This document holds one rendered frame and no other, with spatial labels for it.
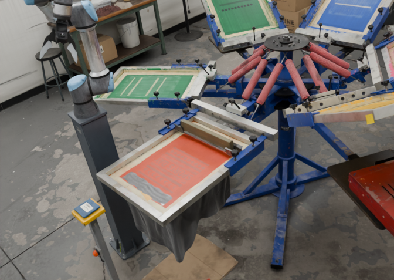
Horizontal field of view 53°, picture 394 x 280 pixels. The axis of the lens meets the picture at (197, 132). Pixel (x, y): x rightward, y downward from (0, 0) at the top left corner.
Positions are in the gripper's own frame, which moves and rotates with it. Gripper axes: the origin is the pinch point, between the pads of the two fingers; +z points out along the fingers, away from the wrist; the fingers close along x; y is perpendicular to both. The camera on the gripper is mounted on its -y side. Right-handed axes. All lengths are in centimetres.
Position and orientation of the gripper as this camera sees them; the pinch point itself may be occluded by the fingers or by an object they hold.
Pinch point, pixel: (58, 62)
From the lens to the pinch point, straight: 183.9
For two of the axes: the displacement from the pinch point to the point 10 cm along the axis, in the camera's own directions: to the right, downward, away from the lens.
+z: -2.0, 9.1, 3.5
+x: -9.3, -0.7, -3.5
